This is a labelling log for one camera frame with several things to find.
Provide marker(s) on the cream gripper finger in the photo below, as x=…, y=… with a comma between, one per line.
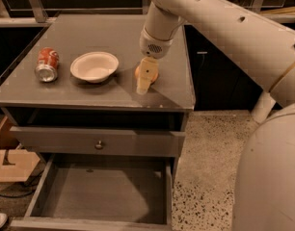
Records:
x=146, y=74

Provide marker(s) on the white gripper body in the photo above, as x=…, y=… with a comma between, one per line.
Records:
x=153, y=47

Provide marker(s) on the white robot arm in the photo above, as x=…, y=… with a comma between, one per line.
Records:
x=264, y=196

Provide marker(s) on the brass drawer knob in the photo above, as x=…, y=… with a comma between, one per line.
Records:
x=99, y=145

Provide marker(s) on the grey drawer cabinet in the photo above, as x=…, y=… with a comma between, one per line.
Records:
x=112, y=104

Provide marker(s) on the grey upper drawer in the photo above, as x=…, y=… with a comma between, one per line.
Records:
x=116, y=142

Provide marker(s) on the grey open middle drawer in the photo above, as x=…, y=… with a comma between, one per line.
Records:
x=101, y=193

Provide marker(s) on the white paper bowl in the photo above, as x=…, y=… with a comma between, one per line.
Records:
x=94, y=67

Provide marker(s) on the black low cabinet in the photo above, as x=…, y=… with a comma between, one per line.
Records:
x=219, y=84

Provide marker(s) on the red soda can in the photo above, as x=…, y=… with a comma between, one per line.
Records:
x=47, y=65

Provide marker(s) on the cardboard box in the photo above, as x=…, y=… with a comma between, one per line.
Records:
x=16, y=163

